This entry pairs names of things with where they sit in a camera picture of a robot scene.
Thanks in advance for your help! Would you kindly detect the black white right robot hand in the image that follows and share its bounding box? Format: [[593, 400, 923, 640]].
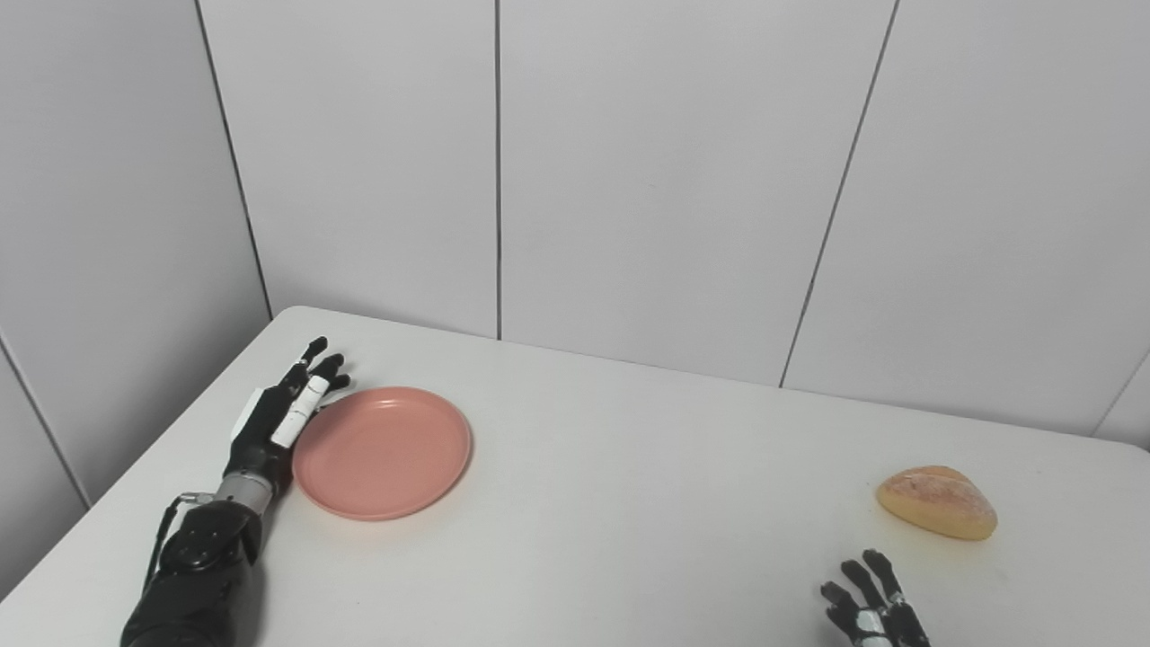
[[820, 549, 931, 647]]

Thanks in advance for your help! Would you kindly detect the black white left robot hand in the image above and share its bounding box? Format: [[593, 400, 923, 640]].
[[223, 337, 351, 482]]

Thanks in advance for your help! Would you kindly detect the pink round plate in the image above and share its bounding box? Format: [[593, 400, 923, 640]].
[[292, 386, 473, 522]]

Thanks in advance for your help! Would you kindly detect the golden bread roll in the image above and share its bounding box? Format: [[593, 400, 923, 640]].
[[876, 465, 998, 541]]

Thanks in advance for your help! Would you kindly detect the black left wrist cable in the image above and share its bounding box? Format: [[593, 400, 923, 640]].
[[144, 492, 217, 594]]

